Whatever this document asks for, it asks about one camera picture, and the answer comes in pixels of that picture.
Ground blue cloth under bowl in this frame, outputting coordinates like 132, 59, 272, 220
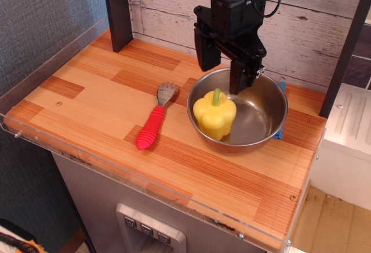
272, 81, 288, 140

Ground dark left frame post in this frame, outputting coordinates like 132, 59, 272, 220
106, 0, 133, 52

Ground silver dispenser button panel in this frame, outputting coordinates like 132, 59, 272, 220
115, 203, 187, 252

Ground yellow toy bell pepper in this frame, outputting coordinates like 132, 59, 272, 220
193, 88, 237, 141

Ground clear acrylic counter guard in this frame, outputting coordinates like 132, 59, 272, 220
4, 32, 325, 237

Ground stainless steel bowl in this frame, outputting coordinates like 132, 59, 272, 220
187, 68, 283, 155

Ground dark right frame post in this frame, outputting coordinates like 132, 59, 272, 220
319, 0, 370, 118

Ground yellow and black object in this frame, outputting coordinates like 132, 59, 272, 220
1, 233, 45, 253

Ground grey toy fridge cabinet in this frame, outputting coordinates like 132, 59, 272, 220
50, 151, 293, 253

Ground red-handled toy fork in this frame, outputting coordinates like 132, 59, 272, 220
135, 82, 177, 150

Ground dark frame post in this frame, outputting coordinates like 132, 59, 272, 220
319, 0, 370, 118
106, 0, 133, 52

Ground white toy sink unit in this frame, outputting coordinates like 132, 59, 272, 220
310, 84, 370, 210

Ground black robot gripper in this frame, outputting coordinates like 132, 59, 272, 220
194, 0, 267, 95

